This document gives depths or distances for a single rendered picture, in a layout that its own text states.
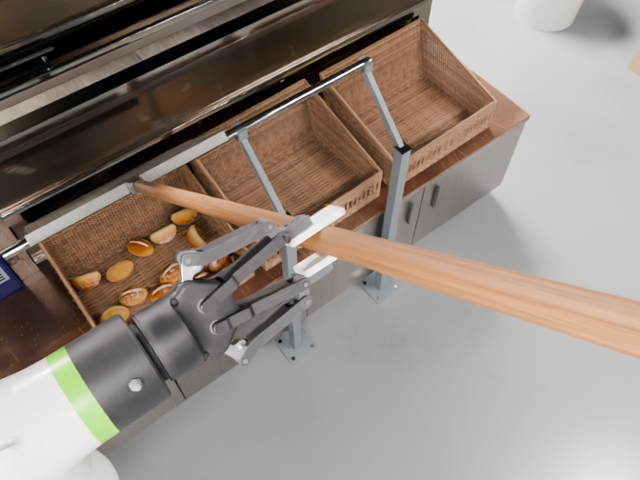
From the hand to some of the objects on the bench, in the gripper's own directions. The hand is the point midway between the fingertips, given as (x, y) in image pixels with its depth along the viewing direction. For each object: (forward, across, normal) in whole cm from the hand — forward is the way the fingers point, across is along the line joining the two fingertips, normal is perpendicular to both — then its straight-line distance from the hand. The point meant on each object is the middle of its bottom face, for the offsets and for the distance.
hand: (319, 240), depth 64 cm
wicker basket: (+121, +41, -161) cm, 206 cm away
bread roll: (-18, +44, -157) cm, 164 cm away
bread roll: (+23, +31, -172) cm, 176 cm away
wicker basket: (+2, +41, -163) cm, 168 cm away
